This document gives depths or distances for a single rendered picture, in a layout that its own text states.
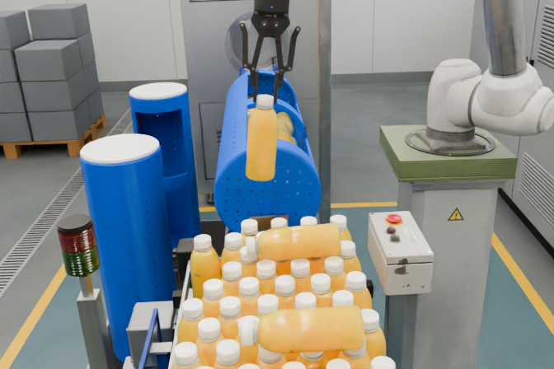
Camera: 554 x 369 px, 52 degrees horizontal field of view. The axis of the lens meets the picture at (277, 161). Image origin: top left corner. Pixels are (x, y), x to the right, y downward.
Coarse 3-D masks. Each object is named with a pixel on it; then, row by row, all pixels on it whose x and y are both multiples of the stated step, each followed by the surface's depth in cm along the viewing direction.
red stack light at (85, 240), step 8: (80, 232) 101; (88, 232) 103; (64, 240) 101; (72, 240) 101; (80, 240) 102; (88, 240) 103; (64, 248) 102; (72, 248) 102; (80, 248) 102; (88, 248) 103
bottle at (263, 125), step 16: (256, 112) 127; (272, 112) 127; (256, 128) 127; (272, 128) 127; (256, 144) 128; (272, 144) 129; (256, 160) 129; (272, 160) 131; (256, 176) 131; (272, 176) 133
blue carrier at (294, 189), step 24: (264, 72) 218; (240, 96) 195; (288, 96) 228; (240, 120) 169; (240, 144) 150; (288, 144) 147; (240, 168) 146; (288, 168) 146; (312, 168) 146; (216, 192) 147; (240, 192) 148; (264, 192) 148; (288, 192) 148; (312, 192) 148; (240, 216) 150; (312, 216) 151
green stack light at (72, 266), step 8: (96, 248) 106; (64, 256) 103; (72, 256) 102; (80, 256) 103; (88, 256) 104; (96, 256) 106; (64, 264) 104; (72, 264) 103; (80, 264) 103; (88, 264) 104; (96, 264) 106; (72, 272) 104; (80, 272) 104; (88, 272) 105
